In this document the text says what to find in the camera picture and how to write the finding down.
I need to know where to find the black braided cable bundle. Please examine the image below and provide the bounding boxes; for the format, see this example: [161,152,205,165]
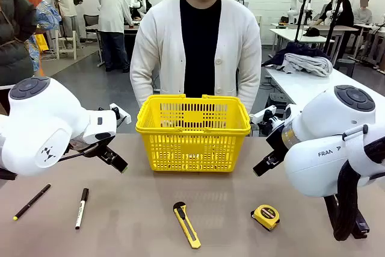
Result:
[323,139,385,242]

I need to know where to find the white background table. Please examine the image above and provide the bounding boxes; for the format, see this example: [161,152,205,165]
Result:
[269,28,335,51]

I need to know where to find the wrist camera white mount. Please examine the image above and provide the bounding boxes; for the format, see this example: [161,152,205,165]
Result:
[249,105,279,130]
[109,102,132,125]

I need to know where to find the yellow black utility knife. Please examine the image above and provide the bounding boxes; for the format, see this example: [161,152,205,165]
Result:
[173,201,202,249]

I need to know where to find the grey folded garment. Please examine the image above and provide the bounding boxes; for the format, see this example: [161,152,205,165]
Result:
[282,53,334,77]

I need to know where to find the large white table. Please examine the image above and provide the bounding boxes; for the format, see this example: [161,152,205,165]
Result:
[264,67,385,107]

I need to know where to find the round grey stool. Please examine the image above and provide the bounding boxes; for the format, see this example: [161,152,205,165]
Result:
[333,58,356,78]

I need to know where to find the person's right forearm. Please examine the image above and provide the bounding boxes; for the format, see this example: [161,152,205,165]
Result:
[130,64,156,111]

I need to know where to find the black step stool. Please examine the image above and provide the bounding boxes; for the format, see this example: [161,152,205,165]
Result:
[266,93,290,119]

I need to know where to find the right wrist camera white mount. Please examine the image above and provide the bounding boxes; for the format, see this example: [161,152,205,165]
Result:
[249,105,279,130]

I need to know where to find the person in white t-shirt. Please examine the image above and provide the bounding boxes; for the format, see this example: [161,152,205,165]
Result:
[55,0,84,43]

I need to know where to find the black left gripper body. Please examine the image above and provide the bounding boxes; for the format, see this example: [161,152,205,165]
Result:
[67,132,117,159]

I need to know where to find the person in black top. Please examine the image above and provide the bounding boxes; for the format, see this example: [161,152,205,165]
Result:
[318,0,355,29]

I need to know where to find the person's left forearm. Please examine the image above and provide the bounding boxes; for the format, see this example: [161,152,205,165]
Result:
[237,64,262,114]

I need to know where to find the seated person grey top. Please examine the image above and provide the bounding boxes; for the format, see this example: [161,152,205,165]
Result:
[353,0,374,25]

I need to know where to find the white marker black cap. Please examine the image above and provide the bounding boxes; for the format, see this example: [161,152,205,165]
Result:
[75,188,90,230]

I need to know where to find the black pen yellow tip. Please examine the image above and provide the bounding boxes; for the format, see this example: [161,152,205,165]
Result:
[12,184,52,221]

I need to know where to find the yellow tape measure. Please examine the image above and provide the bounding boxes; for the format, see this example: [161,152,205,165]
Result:
[250,204,280,232]

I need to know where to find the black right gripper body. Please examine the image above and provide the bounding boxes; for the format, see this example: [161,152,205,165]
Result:
[264,126,291,163]

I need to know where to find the yellow plastic shopping basket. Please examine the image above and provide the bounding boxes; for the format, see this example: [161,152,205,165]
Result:
[135,94,252,173]

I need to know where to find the person in dark orange jacket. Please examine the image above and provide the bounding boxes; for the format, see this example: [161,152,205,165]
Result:
[0,0,63,79]

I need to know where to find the person white shirt dark jeans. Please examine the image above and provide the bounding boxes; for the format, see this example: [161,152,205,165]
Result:
[97,0,134,73]

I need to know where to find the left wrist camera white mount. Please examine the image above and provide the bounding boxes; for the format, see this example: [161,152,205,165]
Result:
[109,102,132,125]

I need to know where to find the black tripod stand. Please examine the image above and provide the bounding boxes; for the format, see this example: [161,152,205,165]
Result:
[294,0,317,43]
[323,0,347,57]

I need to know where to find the person in white cardigan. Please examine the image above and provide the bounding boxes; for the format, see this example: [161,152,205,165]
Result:
[129,0,262,119]

